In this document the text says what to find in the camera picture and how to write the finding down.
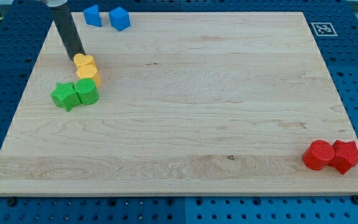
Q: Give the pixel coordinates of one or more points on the blue triangular block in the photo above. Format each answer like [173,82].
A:
[92,17]

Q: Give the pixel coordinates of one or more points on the yellow heart block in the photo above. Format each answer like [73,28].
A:
[82,60]

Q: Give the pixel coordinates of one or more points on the red cylinder block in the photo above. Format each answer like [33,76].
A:
[318,155]

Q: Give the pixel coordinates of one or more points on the green cylinder block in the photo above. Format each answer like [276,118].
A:
[87,91]

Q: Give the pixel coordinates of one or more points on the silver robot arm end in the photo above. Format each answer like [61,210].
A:
[54,3]

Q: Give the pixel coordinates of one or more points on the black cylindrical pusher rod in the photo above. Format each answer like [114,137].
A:
[67,30]

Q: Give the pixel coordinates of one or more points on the green star block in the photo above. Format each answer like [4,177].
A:
[65,96]

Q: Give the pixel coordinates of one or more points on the red star block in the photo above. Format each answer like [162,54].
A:
[345,156]

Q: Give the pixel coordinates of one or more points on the wooden board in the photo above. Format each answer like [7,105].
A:
[190,104]

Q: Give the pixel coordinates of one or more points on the blue cube block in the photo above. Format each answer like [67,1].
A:
[119,18]

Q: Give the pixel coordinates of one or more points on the white fiducial marker tag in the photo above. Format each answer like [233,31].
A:
[324,29]

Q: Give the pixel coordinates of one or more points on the yellow pentagon block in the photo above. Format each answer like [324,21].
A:
[89,71]

